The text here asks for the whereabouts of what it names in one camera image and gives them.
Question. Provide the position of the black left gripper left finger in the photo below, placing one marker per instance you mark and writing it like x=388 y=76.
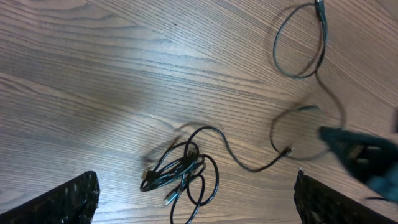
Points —
x=74 y=201

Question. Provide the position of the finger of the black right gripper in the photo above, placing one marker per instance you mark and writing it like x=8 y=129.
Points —
x=370 y=159

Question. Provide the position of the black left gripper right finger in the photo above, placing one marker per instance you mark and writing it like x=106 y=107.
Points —
x=317 y=203

